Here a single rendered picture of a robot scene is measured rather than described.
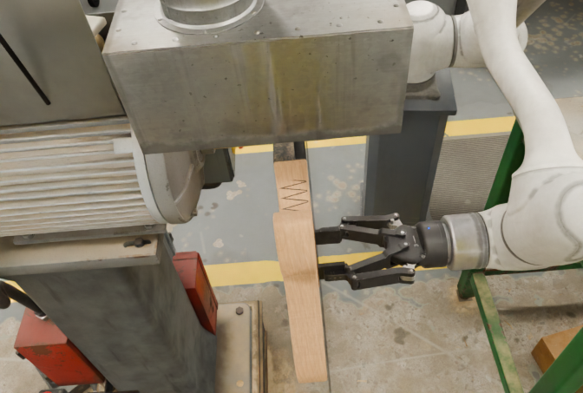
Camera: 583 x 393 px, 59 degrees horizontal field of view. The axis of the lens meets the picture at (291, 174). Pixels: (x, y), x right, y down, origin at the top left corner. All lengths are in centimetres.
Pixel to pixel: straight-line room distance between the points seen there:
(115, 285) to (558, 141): 75
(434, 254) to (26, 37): 63
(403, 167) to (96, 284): 120
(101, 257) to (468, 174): 186
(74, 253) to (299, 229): 45
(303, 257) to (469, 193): 182
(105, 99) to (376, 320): 152
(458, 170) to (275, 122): 193
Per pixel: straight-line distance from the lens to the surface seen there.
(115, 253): 89
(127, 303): 106
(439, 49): 162
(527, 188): 74
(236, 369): 165
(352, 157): 247
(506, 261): 86
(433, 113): 169
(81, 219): 81
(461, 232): 85
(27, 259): 95
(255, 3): 57
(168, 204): 74
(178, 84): 55
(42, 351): 130
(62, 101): 71
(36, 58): 67
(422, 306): 206
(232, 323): 170
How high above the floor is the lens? 182
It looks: 49 degrees down
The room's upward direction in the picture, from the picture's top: 6 degrees counter-clockwise
